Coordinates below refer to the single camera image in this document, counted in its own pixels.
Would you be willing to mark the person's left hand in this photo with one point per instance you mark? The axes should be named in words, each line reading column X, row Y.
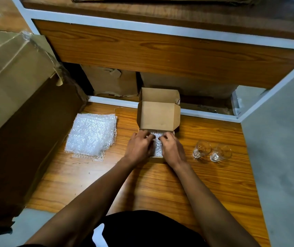
column 138, row 149

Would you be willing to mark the person's right hand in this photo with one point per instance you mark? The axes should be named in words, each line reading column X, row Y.
column 172, row 151

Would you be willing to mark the person's left fingers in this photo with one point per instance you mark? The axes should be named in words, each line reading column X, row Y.
column 147, row 136

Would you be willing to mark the person's right fingers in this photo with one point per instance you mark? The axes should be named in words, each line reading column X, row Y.
column 165, row 137

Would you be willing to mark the bubble wrap bundle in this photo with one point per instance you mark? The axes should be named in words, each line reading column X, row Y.
column 158, row 146

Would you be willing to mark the person's right forearm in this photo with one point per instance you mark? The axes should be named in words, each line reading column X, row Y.
column 208, row 203

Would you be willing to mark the person's left forearm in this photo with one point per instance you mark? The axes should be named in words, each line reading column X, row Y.
column 90, row 203

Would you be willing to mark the small open cardboard box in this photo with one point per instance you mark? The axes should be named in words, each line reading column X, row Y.
column 159, row 115

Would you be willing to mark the clear drinking glass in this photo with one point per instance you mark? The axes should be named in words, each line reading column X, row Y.
column 220, row 153
column 201, row 149

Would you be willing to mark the stack of bubble wrap sheets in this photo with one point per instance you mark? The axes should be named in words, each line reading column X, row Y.
column 90, row 135

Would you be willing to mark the torn cardboard box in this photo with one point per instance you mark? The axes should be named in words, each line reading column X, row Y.
column 111, row 81

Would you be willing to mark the white-framed wooden shelf unit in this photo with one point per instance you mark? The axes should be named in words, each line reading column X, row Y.
column 162, row 53

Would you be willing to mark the person's black clothing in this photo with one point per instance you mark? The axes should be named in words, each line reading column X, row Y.
column 147, row 228

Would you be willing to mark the large brown cardboard box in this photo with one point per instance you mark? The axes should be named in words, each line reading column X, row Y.
column 20, row 126

